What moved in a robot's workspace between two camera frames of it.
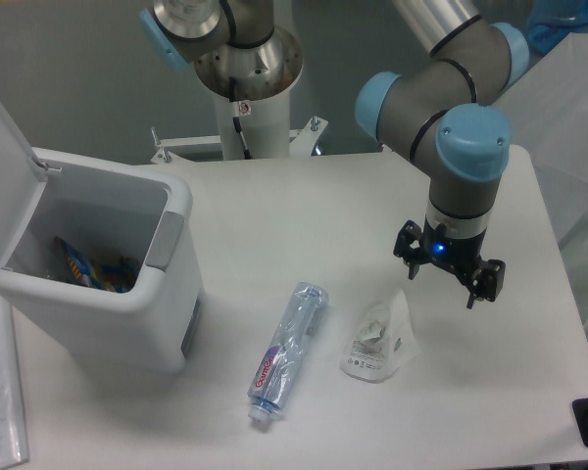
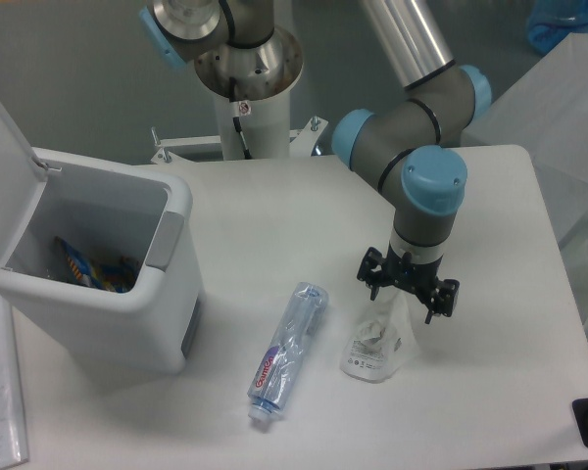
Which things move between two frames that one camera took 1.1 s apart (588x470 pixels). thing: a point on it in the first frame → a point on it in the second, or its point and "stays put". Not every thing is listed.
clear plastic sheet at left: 1,407 stays put
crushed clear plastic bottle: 278,367 stays put
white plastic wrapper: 382,342 stays put
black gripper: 416,245 → 416,277
